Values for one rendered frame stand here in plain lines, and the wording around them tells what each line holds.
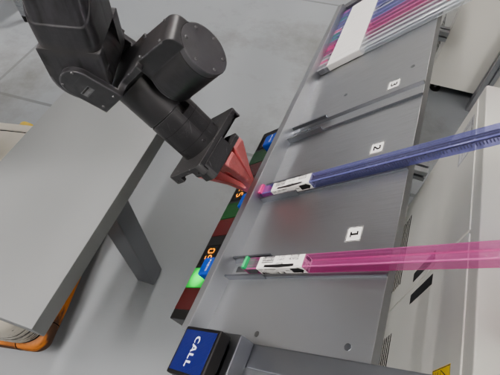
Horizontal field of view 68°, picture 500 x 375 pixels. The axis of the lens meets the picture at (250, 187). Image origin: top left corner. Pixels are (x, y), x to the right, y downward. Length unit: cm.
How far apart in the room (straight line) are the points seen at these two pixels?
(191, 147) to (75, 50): 15
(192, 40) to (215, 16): 186
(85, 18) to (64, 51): 4
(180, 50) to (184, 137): 11
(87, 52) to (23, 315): 38
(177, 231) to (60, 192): 65
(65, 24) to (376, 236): 32
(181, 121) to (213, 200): 93
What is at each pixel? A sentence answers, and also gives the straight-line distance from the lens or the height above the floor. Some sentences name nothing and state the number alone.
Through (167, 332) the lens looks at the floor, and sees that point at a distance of 118.
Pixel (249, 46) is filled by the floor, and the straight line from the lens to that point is 201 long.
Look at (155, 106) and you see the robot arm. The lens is 43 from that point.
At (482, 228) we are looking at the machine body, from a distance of 67.
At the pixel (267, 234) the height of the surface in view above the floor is 74.
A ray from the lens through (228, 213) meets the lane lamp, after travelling 54.
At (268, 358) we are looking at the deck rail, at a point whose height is 81.
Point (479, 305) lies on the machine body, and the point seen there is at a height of 62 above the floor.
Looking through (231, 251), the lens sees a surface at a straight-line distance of 43.
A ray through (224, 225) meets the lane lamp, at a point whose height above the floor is 66.
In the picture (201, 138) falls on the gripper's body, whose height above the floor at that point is 80.
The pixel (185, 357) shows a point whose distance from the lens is 34.
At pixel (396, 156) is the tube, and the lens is 37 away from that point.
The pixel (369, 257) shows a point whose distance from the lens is 31.
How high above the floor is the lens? 112
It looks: 55 degrees down
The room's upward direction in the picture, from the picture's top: straight up
